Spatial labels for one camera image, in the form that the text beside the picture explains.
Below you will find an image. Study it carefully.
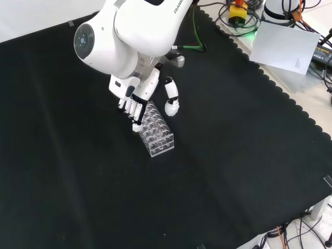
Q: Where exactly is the clear plastic test tube rack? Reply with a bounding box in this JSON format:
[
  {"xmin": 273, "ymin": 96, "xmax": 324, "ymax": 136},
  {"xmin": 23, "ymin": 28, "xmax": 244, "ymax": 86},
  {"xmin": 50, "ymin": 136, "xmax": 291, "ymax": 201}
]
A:
[{"xmin": 136, "ymin": 100, "xmax": 175, "ymax": 158}]

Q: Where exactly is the black floor cable bundle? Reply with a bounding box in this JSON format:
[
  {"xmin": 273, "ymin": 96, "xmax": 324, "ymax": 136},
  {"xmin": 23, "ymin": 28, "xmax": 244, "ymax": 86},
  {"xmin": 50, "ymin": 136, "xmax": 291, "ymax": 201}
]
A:
[{"xmin": 259, "ymin": 211, "xmax": 332, "ymax": 249}]

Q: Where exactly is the black power adapter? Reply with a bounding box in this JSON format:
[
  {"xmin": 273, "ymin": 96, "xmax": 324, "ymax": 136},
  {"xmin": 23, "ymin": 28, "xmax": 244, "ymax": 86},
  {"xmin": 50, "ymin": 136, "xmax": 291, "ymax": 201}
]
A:
[{"xmin": 311, "ymin": 45, "xmax": 332, "ymax": 70}]

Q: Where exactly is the green cable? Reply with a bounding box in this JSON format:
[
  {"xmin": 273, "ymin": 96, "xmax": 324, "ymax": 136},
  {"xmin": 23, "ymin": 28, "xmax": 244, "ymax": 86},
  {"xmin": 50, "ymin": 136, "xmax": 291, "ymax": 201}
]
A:
[{"xmin": 171, "ymin": 0, "xmax": 208, "ymax": 53}]

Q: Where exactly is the black scalloped-edge cloth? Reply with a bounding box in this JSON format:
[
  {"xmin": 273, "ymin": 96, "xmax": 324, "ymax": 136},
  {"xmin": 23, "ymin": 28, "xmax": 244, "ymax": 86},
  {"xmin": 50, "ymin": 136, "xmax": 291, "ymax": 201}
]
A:
[{"xmin": 0, "ymin": 0, "xmax": 332, "ymax": 249}]

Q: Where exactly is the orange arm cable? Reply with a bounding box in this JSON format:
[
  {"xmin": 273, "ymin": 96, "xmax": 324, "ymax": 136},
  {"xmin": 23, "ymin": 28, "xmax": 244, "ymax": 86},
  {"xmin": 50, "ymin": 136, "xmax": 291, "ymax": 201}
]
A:
[{"xmin": 292, "ymin": 0, "xmax": 316, "ymax": 33}]

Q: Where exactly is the white bench leg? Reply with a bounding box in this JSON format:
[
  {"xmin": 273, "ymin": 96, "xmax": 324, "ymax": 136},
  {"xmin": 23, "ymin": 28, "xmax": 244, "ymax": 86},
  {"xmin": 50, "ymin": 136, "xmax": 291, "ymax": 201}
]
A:
[{"xmin": 310, "ymin": 196, "xmax": 332, "ymax": 222}]

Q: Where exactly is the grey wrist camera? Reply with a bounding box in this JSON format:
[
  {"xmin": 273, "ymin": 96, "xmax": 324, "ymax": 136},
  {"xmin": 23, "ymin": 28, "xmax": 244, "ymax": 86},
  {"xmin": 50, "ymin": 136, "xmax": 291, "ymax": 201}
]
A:
[{"xmin": 165, "ymin": 51, "xmax": 186, "ymax": 68}]

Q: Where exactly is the black looped cable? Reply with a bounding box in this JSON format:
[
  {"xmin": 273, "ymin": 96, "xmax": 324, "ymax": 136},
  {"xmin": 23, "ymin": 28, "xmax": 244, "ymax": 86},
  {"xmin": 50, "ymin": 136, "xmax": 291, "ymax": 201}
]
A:
[{"xmin": 218, "ymin": 0, "xmax": 261, "ymax": 36}]

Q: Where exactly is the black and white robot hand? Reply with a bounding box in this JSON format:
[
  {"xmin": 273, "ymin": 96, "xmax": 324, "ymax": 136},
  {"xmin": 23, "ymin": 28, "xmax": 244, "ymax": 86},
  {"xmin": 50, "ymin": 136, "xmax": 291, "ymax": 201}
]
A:
[{"xmin": 108, "ymin": 64, "xmax": 181, "ymax": 133}]

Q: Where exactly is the yellow stop button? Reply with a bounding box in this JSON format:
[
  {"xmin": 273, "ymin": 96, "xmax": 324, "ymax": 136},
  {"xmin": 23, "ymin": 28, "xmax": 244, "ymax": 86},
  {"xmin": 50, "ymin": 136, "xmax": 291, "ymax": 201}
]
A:
[{"xmin": 228, "ymin": 0, "xmax": 248, "ymax": 26}]

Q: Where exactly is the pale white board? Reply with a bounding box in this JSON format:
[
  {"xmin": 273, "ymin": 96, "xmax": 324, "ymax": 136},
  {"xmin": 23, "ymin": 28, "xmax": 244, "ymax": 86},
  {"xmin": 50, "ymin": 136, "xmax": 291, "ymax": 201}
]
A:
[{"xmin": 248, "ymin": 21, "xmax": 322, "ymax": 76}]

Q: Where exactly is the orange floor cable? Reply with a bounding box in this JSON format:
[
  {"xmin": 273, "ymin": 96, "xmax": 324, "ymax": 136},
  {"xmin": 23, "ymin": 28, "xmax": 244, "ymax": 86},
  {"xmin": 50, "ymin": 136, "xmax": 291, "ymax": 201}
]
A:
[{"xmin": 276, "ymin": 224, "xmax": 289, "ymax": 249}]

